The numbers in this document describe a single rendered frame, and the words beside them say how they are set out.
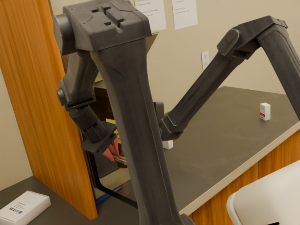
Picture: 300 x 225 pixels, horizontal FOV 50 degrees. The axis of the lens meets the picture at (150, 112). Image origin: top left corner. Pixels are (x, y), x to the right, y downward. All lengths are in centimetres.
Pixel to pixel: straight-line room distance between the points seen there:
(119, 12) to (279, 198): 31
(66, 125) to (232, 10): 172
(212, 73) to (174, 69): 112
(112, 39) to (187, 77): 174
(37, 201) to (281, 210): 99
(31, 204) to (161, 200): 88
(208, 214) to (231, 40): 73
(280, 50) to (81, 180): 71
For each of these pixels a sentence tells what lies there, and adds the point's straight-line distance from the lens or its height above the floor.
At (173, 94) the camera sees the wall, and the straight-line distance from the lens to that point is 204.
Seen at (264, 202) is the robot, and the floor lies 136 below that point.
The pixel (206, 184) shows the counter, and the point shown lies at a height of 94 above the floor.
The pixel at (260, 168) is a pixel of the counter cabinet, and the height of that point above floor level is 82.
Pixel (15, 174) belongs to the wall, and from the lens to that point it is 158.
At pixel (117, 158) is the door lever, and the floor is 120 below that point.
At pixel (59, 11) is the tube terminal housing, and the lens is 108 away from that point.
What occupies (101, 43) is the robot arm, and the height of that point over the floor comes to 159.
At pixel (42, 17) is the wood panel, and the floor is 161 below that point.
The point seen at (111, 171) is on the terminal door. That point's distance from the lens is 110.
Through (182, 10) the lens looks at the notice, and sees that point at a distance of 205.
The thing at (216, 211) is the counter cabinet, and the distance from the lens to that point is 137.
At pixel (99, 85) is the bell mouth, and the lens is 120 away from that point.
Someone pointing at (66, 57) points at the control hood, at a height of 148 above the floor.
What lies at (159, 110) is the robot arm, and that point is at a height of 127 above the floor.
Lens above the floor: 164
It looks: 20 degrees down
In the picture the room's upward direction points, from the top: 8 degrees counter-clockwise
